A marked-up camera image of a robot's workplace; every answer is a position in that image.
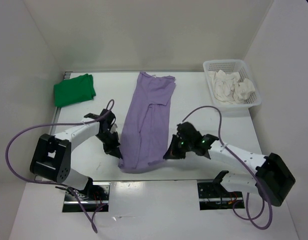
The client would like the white plastic basket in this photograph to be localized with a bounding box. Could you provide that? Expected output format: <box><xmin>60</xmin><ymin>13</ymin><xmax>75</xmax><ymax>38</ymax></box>
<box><xmin>203</xmin><ymin>59</ymin><xmax>262</xmax><ymax>111</ymax></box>

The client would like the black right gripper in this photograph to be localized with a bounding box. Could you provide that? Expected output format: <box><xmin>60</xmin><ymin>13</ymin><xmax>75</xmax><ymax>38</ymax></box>
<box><xmin>164</xmin><ymin>133</ymin><xmax>193</xmax><ymax>159</ymax></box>

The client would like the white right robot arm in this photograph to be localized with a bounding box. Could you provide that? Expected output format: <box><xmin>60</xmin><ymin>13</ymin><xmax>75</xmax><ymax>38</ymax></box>
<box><xmin>163</xmin><ymin>133</ymin><xmax>296</xmax><ymax>207</ymax></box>

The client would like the white t-shirt in basket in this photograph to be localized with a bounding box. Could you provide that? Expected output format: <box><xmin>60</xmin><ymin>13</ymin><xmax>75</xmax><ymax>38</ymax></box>
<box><xmin>208</xmin><ymin>70</ymin><xmax>256</xmax><ymax>105</ymax></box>

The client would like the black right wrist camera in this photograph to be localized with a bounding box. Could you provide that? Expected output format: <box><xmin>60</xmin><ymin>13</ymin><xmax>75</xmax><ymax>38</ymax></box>
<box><xmin>177</xmin><ymin>122</ymin><xmax>202</xmax><ymax>142</ymax></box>

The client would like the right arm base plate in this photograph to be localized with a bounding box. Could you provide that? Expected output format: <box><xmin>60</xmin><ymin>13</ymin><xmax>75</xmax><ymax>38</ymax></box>
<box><xmin>197</xmin><ymin>179</ymin><xmax>245</xmax><ymax>211</ymax></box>

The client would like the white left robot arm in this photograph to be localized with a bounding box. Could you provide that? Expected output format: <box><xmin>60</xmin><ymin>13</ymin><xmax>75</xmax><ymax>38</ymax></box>
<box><xmin>29</xmin><ymin>120</ymin><xmax>122</xmax><ymax>200</ymax></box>

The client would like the green t-shirt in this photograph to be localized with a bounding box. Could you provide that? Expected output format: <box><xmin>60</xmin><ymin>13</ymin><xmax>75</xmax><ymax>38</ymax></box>
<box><xmin>53</xmin><ymin>74</ymin><xmax>96</xmax><ymax>108</ymax></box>

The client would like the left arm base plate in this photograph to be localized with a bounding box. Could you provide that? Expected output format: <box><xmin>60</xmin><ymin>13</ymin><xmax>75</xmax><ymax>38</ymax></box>
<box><xmin>62</xmin><ymin>181</ymin><xmax>111</xmax><ymax>213</ymax></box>

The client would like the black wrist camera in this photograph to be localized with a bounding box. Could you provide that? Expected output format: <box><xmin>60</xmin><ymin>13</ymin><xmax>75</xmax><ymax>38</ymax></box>
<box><xmin>177</xmin><ymin>122</ymin><xmax>202</xmax><ymax>142</ymax></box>
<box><xmin>84</xmin><ymin>109</ymin><xmax>117</xmax><ymax>133</ymax></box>

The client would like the purple t-shirt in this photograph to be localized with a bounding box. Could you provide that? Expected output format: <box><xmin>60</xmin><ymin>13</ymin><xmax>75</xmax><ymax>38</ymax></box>
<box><xmin>118</xmin><ymin>71</ymin><xmax>176</xmax><ymax>173</ymax></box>

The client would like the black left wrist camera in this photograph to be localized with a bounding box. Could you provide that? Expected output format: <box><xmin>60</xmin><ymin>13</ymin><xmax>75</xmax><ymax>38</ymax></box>
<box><xmin>84</xmin><ymin>109</ymin><xmax>117</xmax><ymax>133</ymax></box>

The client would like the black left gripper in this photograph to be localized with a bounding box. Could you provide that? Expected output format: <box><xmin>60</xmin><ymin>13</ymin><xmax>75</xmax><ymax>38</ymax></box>
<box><xmin>95</xmin><ymin>129</ymin><xmax>122</xmax><ymax>159</ymax></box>

